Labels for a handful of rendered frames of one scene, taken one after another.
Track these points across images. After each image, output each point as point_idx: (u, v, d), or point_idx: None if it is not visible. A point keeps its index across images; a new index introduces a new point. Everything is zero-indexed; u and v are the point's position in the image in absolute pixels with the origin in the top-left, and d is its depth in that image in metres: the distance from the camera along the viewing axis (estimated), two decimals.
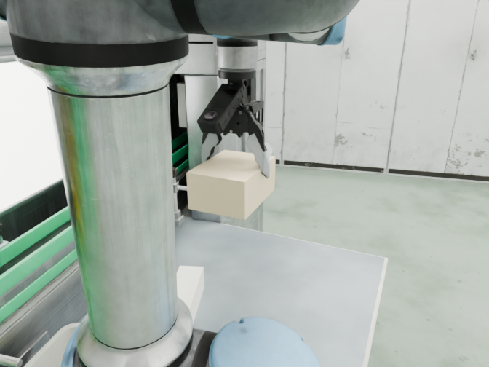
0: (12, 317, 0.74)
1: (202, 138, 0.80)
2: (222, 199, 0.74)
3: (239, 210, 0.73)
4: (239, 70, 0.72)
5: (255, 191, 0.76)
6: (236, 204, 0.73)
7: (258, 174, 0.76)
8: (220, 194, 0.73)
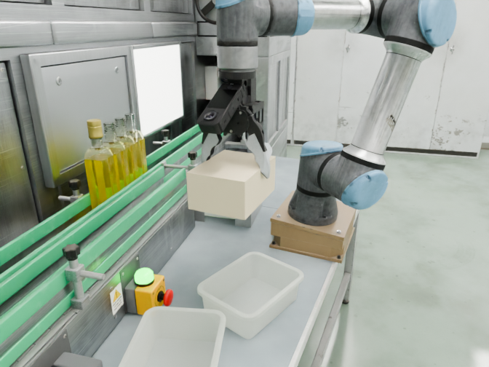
0: None
1: (202, 138, 0.80)
2: (222, 199, 0.74)
3: (239, 210, 0.73)
4: (239, 70, 0.72)
5: (255, 191, 0.76)
6: (236, 204, 0.73)
7: (258, 174, 0.76)
8: (220, 194, 0.73)
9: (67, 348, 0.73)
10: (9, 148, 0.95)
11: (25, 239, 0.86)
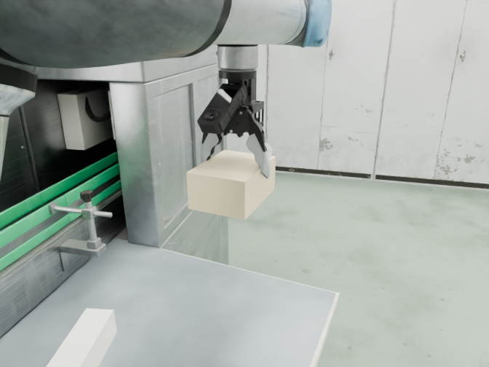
0: None
1: (202, 138, 0.80)
2: (222, 199, 0.74)
3: (239, 210, 0.73)
4: (239, 70, 0.72)
5: (255, 191, 0.76)
6: (236, 204, 0.73)
7: (258, 174, 0.76)
8: (220, 194, 0.73)
9: None
10: None
11: None
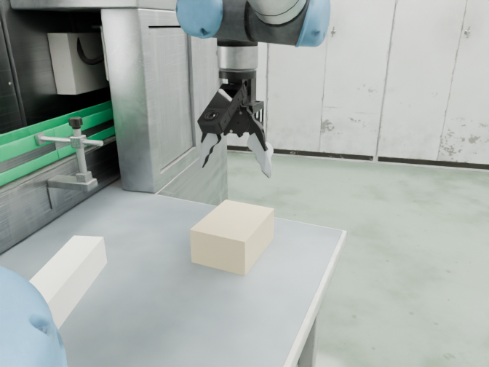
0: None
1: (201, 137, 0.80)
2: (223, 256, 0.78)
3: (239, 266, 0.77)
4: (239, 70, 0.72)
5: (255, 246, 0.80)
6: (237, 261, 0.77)
7: (257, 230, 0.80)
8: (221, 250, 0.78)
9: None
10: None
11: None
